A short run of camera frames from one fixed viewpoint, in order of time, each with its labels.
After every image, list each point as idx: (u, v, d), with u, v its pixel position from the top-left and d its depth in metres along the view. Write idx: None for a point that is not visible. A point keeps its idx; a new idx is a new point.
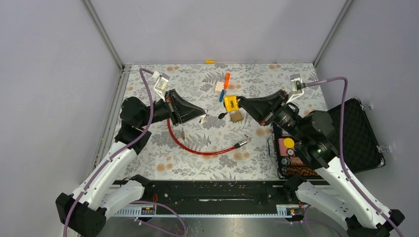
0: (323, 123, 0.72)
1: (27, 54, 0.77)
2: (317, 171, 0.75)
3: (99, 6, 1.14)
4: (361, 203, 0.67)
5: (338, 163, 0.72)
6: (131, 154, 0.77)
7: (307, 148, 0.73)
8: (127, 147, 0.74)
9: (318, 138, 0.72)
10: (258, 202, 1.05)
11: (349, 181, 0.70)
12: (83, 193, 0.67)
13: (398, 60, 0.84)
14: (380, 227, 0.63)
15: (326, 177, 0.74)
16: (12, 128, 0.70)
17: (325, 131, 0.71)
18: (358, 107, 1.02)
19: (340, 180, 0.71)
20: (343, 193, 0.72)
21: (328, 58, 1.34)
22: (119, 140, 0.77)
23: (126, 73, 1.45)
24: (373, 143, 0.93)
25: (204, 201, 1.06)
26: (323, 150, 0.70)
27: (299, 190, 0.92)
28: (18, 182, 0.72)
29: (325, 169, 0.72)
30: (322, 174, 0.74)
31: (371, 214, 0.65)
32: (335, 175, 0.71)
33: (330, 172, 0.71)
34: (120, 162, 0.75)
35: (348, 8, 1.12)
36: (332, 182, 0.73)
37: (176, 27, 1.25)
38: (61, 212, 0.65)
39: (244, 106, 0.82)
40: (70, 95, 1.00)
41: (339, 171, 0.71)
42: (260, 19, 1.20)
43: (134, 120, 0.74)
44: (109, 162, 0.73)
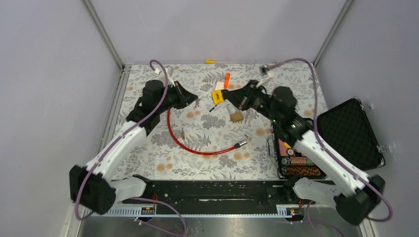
0: (284, 96, 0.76)
1: (27, 55, 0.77)
2: (296, 146, 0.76)
3: (99, 6, 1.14)
4: (337, 169, 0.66)
5: (312, 135, 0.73)
6: (142, 132, 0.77)
7: (281, 126, 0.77)
8: (139, 125, 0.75)
9: (288, 114, 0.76)
10: (258, 202, 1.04)
11: (324, 150, 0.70)
12: (97, 165, 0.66)
13: (398, 60, 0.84)
14: (357, 190, 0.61)
15: (304, 151, 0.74)
16: (11, 129, 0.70)
17: (289, 106, 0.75)
18: (358, 107, 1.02)
19: (315, 150, 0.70)
20: (321, 164, 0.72)
21: (329, 58, 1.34)
22: (130, 119, 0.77)
23: (126, 73, 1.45)
24: (373, 143, 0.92)
25: (204, 201, 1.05)
26: (298, 125, 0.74)
27: (294, 184, 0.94)
28: (18, 182, 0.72)
29: (299, 140, 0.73)
30: (300, 148, 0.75)
31: (349, 179, 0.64)
32: (310, 145, 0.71)
33: (305, 143, 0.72)
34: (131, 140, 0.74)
35: (348, 8, 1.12)
36: (310, 155, 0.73)
37: (176, 27, 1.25)
38: (73, 183, 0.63)
39: (229, 98, 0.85)
40: (70, 95, 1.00)
41: (314, 141, 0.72)
42: (260, 19, 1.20)
43: (151, 98, 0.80)
44: (122, 138, 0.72)
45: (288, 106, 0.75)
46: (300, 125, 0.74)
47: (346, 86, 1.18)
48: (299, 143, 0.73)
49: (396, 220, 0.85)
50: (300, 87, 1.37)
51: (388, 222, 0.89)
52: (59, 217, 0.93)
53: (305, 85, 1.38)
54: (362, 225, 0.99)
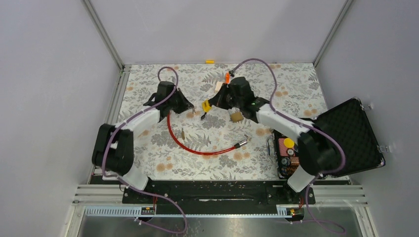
0: (237, 84, 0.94)
1: (27, 54, 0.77)
2: (259, 120, 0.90)
3: (99, 6, 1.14)
4: (283, 122, 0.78)
5: (267, 106, 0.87)
6: (155, 115, 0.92)
7: (245, 108, 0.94)
8: (155, 106, 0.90)
9: (246, 97, 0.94)
10: (258, 202, 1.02)
11: (276, 113, 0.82)
12: (124, 124, 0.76)
13: (398, 60, 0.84)
14: (302, 133, 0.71)
15: (265, 120, 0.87)
16: (11, 129, 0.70)
17: (244, 90, 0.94)
18: (358, 107, 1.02)
19: (270, 115, 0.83)
20: (276, 127, 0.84)
21: (328, 58, 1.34)
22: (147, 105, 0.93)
23: (126, 73, 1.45)
24: (373, 143, 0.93)
25: (204, 201, 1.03)
26: (257, 102, 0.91)
27: (288, 181, 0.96)
28: (17, 183, 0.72)
29: (258, 113, 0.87)
30: (261, 120, 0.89)
31: (294, 128, 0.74)
32: (265, 112, 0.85)
33: (262, 112, 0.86)
34: (149, 117, 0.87)
35: (348, 8, 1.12)
36: (269, 122, 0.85)
37: (176, 28, 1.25)
38: (101, 139, 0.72)
39: (212, 103, 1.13)
40: (70, 95, 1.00)
41: (268, 109, 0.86)
42: (260, 19, 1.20)
43: (165, 91, 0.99)
44: (144, 112, 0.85)
45: (242, 92, 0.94)
46: (257, 104, 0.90)
47: (345, 87, 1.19)
48: (258, 115, 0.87)
49: (396, 220, 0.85)
50: (300, 87, 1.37)
51: (389, 222, 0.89)
52: (59, 217, 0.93)
53: (305, 85, 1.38)
54: (362, 225, 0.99)
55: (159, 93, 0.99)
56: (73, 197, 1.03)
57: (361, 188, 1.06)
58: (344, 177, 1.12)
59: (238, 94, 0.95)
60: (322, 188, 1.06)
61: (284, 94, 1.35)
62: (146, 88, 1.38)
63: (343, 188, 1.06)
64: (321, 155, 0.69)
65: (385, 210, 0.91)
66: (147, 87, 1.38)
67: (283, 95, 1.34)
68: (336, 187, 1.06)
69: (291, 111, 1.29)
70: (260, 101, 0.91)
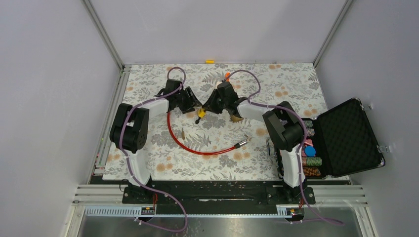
0: (221, 86, 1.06)
1: (27, 55, 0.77)
2: (241, 114, 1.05)
3: (99, 6, 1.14)
4: (255, 109, 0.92)
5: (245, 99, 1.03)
6: (165, 105, 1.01)
7: (230, 106, 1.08)
8: (165, 98, 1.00)
9: (230, 97, 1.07)
10: (258, 202, 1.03)
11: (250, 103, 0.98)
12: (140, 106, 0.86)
13: (398, 60, 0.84)
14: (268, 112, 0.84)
15: (244, 112, 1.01)
16: (11, 129, 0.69)
17: (228, 92, 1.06)
18: (358, 107, 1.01)
19: (246, 105, 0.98)
20: (254, 115, 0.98)
21: (328, 58, 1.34)
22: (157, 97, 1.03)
23: (126, 73, 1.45)
24: (373, 143, 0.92)
25: (204, 201, 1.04)
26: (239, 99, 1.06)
27: (284, 179, 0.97)
28: (17, 183, 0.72)
29: (237, 107, 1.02)
30: (241, 112, 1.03)
31: (262, 110, 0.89)
32: (243, 104, 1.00)
33: (240, 104, 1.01)
34: (159, 105, 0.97)
35: (348, 8, 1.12)
36: (246, 112, 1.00)
37: (176, 28, 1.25)
38: (119, 116, 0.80)
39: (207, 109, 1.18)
40: (70, 95, 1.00)
41: (245, 102, 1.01)
42: (260, 19, 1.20)
43: (173, 85, 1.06)
44: (155, 99, 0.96)
45: (227, 93, 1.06)
46: (238, 101, 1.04)
47: (346, 87, 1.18)
48: (239, 108, 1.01)
49: (397, 220, 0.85)
50: (300, 87, 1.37)
51: (389, 222, 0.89)
52: (59, 217, 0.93)
53: (305, 85, 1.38)
54: (362, 225, 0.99)
55: (167, 87, 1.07)
56: (73, 197, 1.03)
57: (361, 188, 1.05)
58: (344, 177, 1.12)
59: (223, 95, 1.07)
60: (322, 188, 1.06)
61: (284, 94, 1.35)
62: (146, 88, 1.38)
63: (344, 188, 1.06)
64: (288, 131, 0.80)
65: (385, 210, 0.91)
66: (147, 87, 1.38)
67: (283, 95, 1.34)
68: (336, 187, 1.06)
69: None
70: (239, 99, 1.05)
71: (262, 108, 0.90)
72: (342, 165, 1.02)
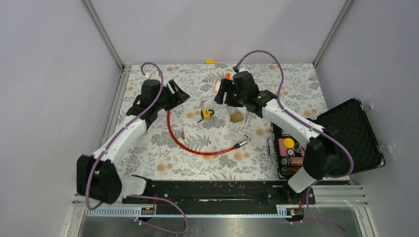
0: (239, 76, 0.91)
1: (27, 54, 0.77)
2: (264, 116, 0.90)
3: (99, 6, 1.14)
4: (294, 126, 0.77)
5: (274, 102, 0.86)
6: (142, 125, 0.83)
7: (249, 100, 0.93)
8: (139, 117, 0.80)
9: (251, 90, 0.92)
10: (258, 202, 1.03)
11: (284, 111, 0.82)
12: (104, 152, 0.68)
13: (398, 60, 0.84)
14: (313, 139, 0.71)
15: (270, 117, 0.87)
16: (11, 129, 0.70)
17: (246, 83, 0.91)
18: (358, 107, 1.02)
19: (277, 113, 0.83)
20: (282, 125, 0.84)
21: (328, 58, 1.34)
22: (131, 114, 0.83)
23: (126, 73, 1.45)
24: (373, 143, 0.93)
25: (204, 201, 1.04)
26: (263, 96, 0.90)
27: (289, 182, 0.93)
28: (18, 183, 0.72)
29: (263, 108, 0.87)
30: (265, 114, 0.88)
31: (303, 131, 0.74)
32: (272, 109, 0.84)
33: (267, 109, 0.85)
34: (133, 134, 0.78)
35: (348, 8, 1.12)
36: (275, 120, 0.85)
37: (176, 28, 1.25)
38: (81, 174, 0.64)
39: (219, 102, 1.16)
40: (70, 95, 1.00)
41: (275, 106, 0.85)
42: (260, 19, 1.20)
43: (150, 93, 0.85)
44: (125, 129, 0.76)
45: (246, 85, 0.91)
46: (263, 97, 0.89)
47: (346, 87, 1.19)
48: (264, 110, 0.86)
49: (397, 221, 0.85)
50: (300, 87, 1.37)
51: (390, 223, 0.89)
52: (59, 217, 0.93)
53: (305, 85, 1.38)
54: (362, 225, 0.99)
55: (143, 96, 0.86)
56: (73, 197, 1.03)
57: (361, 188, 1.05)
58: (344, 177, 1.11)
59: (241, 88, 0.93)
60: (322, 188, 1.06)
61: (284, 94, 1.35)
62: None
63: (344, 188, 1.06)
64: (328, 161, 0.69)
65: (385, 210, 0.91)
66: None
67: (283, 95, 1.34)
68: (336, 187, 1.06)
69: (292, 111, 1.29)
70: (266, 96, 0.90)
71: (303, 128, 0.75)
72: None
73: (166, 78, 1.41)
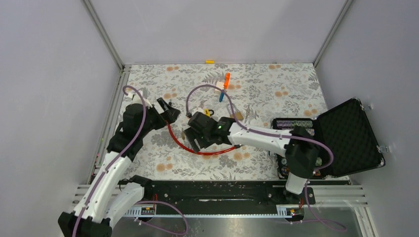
0: (192, 120, 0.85)
1: (27, 54, 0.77)
2: (233, 141, 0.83)
3: (99, 6, 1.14)
4: (264, 140, 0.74)
5: (236, 125, 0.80)
6: (126, 162, 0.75)
7: (213, 135, 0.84)
8: (120, 155, 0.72)
9: (209, 124, 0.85)
10: (258, 202, 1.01)
11: (249, 131, 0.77)
12: (84, 209, 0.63)
13: (398, 60, 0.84)
14: (288, 147, 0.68)
15: (237, 140, 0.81)
16: (11, 129, 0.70)
17: (201, 122, 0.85)
18: (358, 107, 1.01)
19: (244, 135, 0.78)
20: (254, 145, 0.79)
21: (328, 58, 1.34)
22: (112, 150, 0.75)
23: (126, 73, 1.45)
24: (372, 143, 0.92)
25: (204, 201, 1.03)
26: (223, 123, 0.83)
27: (286, 187, 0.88)
28: (18, 183, 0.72)
29: (229, 137, 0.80)
30: (233, 140, 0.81)
31: (275, 143, 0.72)
32: (237, 134, 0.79)
33: (232, 135, 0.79)
34: (116, 175, 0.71)
35: (348, 9, 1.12)
36: (243, 141, 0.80)
37: (176, 27, 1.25)
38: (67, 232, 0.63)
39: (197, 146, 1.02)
40: (70, 95, 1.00)
41: (239, 130, 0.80)
42: (260, 19, 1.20)
43: (132, 121, 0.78)
44: (105, 173, 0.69)
45: (202, 123, 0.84)
46: (226, 126, 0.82)
47: (345, 87, 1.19)
48: (230, 137, 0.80)
49: (397, 221, 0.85)
50: (300, 87, 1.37)
51: (390, 223, 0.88)
52: (59, 217, 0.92)
53: (305, 85, 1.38)
54: (362, 225, 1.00)
55: (126, 125, 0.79)
56: (74, 197, 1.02)
57: (361, 188, 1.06)
58: (344, 177, 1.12)
59: (199, 129, 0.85)
60: (321, 188, 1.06)
61: (284, 94, 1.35)
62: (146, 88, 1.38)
63: (344, 188, 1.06)
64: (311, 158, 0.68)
65: (385, 211, 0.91)
66: (147, 87, 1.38)
67: (283, 95, 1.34)
68: (336, 187, 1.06)
69: (292, 111, 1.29)
70: (225, 123, 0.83)
71: (272, 138, 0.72)
72: (342, 165, 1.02)
73: (166, 78, 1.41)
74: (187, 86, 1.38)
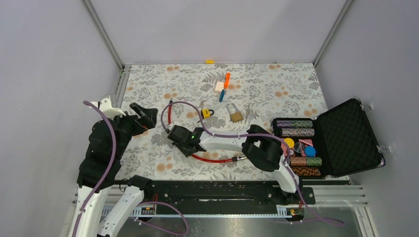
0: (170, 134, 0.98)
1: (27, 54, 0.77)
2: (207, 148, 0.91)
3: (99, 6, 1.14)
4: (226, 142, 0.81)
5: (205, 133, 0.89)
6: (103, 194, 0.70)
7: (189, 144, 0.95)
8: (94, 192, 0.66)
9: (185, 134, 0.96)
10: (258, 202, 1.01)
11: (214, 136, 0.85)
12: None
13: (398, 60, 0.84)
14: (244, 144, 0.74)
15: (208, 146, 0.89)
16: (11, 129, 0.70)
17: (177, 133, 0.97)
18: (358, 107, 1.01)
19: (211, 140, 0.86)
20: (223, 147, 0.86)
21: (328, 59, 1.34)
22: (84, 184, 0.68)
23: (126, 73, 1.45)
24: (372, 143, 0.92)
25: (204, 201, 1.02)
26: (195, 133, 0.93)
27: (282, 188, 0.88)
28: (18, 183, 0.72)
29: (200, 143, 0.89)
30: (205, 146, 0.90)
31: (236, 142, 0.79)
32: (206, 140, 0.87)
33: (203, 142, 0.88)
34: (95, 211, 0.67)
35: (348, 8, 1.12)
36: (213, 146, 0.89)
37: (175, 27, 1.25)
38: None
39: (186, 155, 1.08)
40: (70, 95, 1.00)
41: (208, 135, 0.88)
42: (260, 19, 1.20)
43: (103, 144, 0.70)
44: (82, 213, 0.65)
45: (179, 134, 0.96)
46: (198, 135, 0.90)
47: (346, 87, 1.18)
48: (202, 144, 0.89)
49: (397, 221, 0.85)
50: (300, 87, 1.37)
51: (390, 224, 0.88)
52: (59, 217, 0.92)
53: (305, 85, 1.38)
54: (362, 225, 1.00)
55: (96, 148, 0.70)
56: (74, 197, 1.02)
57: (361, 188, 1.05)
58: (344, 177, 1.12)
59: (178, 139, 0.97)
60: (321, 187, 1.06)
61: (284, 94, 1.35)
62: (146, 88, 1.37)
63: (344, 188, 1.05)
64: (270, 152, 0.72)
65: (385, 210, 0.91)
66: (147, 87, 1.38)
67: (283, 95, 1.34)
68: (336, 187, 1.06)
69: (291, 111, 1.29)
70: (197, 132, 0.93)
71: (232, 139, 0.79)
72: (342, 165, 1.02)
73: (166, 78, 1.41)
74: (187, 86, 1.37)
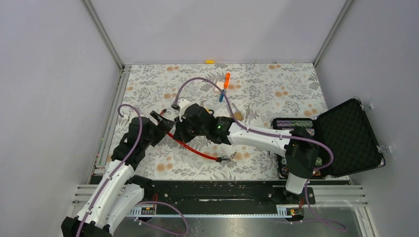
0: (193, 115, 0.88)
1: (27, 54, 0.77)
2: (233, 142, 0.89)
3: (99, 6, 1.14)
4: (264, 140, 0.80)
5: (236, 126, 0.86)
6: (128, 170, 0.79)
7: (211, 134, 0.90)
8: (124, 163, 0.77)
9: (208, 123, 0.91)
10: (258, 202, 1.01)
11: (249, 132, 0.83)
12: (88, 213, 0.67)
13: (398, 60, 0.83)
14: (288, 147, 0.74)
15: (238, 140, 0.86)
16: (11, 128, 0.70)
17: (202, 117, 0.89)
18: (358, 107, 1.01)
19: (244, 135, 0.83)
20: (254, 144, 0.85)
21: (328, 58, 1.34)
22: (116, 159, 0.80)
23: (126, 73, 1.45)
24: (372, 143, 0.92)
25: (204, 201, 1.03)
26: (222, 123, 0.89)
27: (287, 187, 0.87)
28: (17, 184, 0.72)
29: (229, 137, 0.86)
30: (232, 140, 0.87)
31: (276, 143, 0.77)
32: (237, 134, 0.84)
33: (233, 135, 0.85)
34: (119, 183, 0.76)
35: (348, 8, 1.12)
36: (244, 141, 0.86)
37: (175, 27, 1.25)
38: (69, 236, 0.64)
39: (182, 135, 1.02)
40: (70, 95, 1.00)
41: (238, 129, 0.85)
42: (260, 19, 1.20)
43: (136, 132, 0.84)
44: (109, 179, 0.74)
45: (202, 120, 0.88)
46: (223, 129, 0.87)
47: (346, 87, 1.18)
48: (230, 138, 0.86)
49: (397, 221, 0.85)
50: (300, 87, 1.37)
51: (390, 223, 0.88)
52: (59, 217, 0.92)
53: (305, 85, 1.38)
54: (362, 225, 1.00)
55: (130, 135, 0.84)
56: (74, 197, 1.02)
57: (361, 188, 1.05)
58: (344, 177, 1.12)
59: (198, 124, 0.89)
60: (321, 187, 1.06)
61: (284, 94, 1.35)
62: (146, 88, 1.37)
63: (344, 188, 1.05)
64: (311, 158, 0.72)
65: (385, 210, 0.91)
66: (147, 87, 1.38)
67: (283, 95, 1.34)
68: (336, 187, 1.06)
69: (291, 111, 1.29)
70: (225, 122, 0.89)
71: (272, 138, 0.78)
72: (342, 165, 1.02)
73: (166, 78, 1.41)
74: (186, 87, 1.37)
